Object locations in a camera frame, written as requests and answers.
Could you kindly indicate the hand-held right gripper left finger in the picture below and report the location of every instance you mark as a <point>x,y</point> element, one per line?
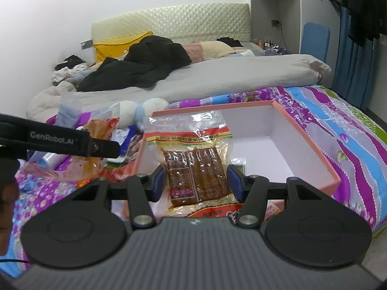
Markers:
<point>159,184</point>

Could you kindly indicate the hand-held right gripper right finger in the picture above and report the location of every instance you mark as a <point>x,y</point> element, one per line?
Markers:
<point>234,181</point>

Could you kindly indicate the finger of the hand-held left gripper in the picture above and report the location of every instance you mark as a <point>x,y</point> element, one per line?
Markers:
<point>104,148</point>

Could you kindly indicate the clear packet of brown strips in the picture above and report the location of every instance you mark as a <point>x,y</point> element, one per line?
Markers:
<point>193,172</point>

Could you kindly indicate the yellow orange snack packet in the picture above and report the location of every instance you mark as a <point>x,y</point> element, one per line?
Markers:
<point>273,210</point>

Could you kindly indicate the pink cardboard box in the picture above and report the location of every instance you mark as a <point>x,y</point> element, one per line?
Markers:
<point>287,157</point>

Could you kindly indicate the person's left hand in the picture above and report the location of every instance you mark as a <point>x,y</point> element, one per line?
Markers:
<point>6,217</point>

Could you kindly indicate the blue and white packet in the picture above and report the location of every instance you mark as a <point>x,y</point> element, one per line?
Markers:
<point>122,136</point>

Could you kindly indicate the clear plastic bag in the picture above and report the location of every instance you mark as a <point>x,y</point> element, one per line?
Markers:
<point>69,108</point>

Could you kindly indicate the white and blue plush toy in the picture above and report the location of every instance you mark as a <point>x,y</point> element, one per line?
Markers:
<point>127,111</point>

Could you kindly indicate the light blue cloth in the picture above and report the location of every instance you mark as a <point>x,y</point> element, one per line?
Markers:
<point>78,76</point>

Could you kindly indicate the pile of clothes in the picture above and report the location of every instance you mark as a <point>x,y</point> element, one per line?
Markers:
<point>68,69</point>

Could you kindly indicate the black jacket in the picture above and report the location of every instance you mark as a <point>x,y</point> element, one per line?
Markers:
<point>145,63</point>

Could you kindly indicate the yellow pillow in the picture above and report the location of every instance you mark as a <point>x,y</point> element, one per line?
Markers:
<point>112,50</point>

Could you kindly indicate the grey duvet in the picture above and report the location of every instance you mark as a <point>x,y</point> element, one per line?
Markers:
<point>242,75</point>

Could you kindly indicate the white and blue cloth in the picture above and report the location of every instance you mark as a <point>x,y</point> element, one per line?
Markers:
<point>243,53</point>

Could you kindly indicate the pink pillow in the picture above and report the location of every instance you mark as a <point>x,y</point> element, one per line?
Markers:
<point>195,51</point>

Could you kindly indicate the beige pillow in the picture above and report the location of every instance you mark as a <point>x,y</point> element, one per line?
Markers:
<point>214,48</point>

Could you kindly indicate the black cloth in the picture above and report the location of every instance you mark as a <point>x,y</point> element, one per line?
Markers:
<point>228,40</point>

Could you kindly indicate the group of small bottles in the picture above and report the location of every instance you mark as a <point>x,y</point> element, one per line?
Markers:
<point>266,43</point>

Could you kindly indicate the cream quilted headboard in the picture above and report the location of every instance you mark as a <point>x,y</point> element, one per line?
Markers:
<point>196,21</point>

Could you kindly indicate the blue curtain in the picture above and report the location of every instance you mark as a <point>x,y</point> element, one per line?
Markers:
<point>353,72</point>

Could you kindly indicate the blue padded board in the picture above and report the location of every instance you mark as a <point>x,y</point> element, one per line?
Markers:
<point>314,39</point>

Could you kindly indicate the hanging dark clothes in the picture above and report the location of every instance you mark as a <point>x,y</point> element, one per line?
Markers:
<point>362,6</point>

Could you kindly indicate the grey wall plate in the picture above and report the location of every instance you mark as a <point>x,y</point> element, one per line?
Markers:
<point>86,44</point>

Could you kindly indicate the black wall socket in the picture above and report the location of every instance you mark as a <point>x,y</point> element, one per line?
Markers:
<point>275,23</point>

